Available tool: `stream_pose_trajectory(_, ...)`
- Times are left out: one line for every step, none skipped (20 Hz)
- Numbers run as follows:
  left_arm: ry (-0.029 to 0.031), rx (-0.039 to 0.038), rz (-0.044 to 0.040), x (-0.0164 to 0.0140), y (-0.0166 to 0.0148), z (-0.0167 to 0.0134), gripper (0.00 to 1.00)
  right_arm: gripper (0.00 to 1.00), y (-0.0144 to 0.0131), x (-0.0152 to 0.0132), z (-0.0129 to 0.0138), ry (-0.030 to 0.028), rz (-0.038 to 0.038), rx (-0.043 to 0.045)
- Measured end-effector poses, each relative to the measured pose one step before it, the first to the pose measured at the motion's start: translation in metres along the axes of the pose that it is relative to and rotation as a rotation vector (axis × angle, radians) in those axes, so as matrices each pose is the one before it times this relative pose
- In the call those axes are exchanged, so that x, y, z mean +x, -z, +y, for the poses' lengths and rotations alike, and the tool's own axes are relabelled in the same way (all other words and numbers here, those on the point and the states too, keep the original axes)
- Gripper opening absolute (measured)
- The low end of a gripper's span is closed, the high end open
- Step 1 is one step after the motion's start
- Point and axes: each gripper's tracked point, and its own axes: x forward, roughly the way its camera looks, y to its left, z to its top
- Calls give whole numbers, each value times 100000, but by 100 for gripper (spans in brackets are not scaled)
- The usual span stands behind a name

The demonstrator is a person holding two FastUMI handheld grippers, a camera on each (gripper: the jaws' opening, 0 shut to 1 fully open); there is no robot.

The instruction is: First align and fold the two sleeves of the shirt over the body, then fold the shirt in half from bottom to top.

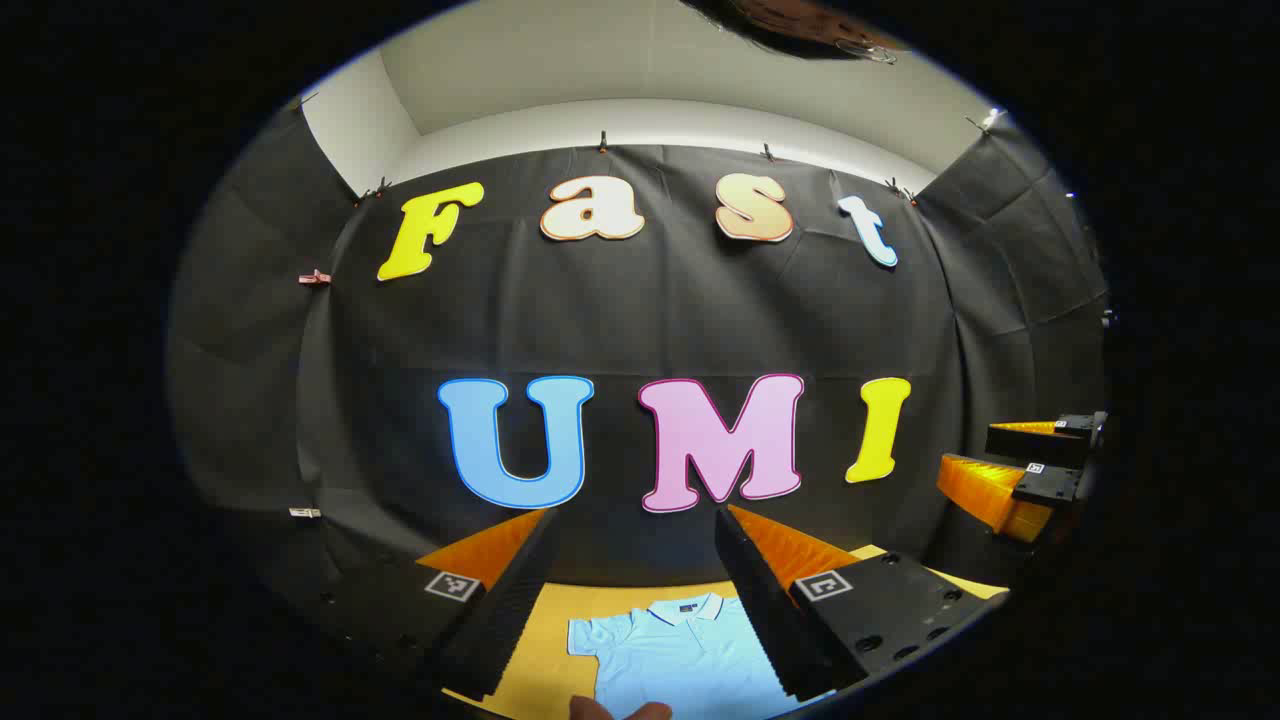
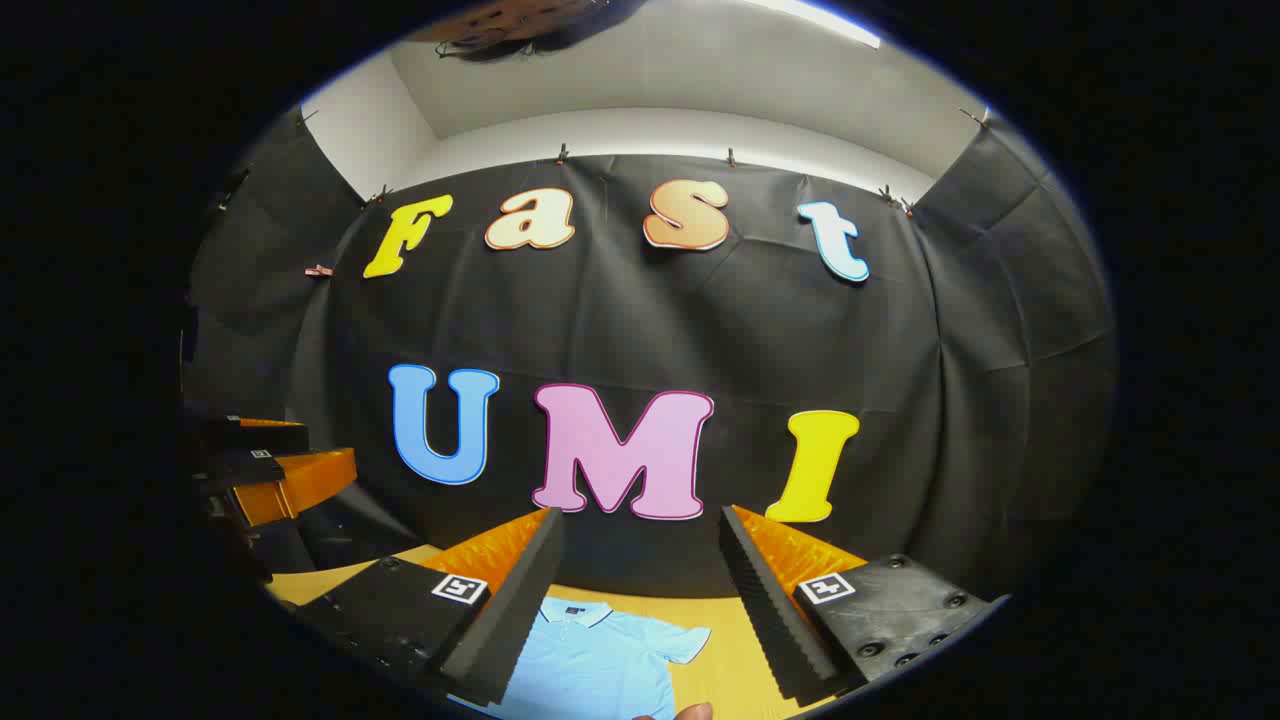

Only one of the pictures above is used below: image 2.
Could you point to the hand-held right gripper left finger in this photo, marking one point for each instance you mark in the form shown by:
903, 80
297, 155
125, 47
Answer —
520, 610

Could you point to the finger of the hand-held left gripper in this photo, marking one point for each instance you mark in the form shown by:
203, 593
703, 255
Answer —
265, 438
300, 485

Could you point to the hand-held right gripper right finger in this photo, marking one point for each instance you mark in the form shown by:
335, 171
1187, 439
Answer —
765, 610

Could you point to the light blue T-shirt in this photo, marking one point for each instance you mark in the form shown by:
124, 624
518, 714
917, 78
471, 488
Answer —
600, 660

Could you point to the black backdrop cloth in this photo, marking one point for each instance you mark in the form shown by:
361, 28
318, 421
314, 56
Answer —
640, 320

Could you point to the dark brown overhead object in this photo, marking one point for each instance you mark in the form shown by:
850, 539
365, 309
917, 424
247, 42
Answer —
520, 22

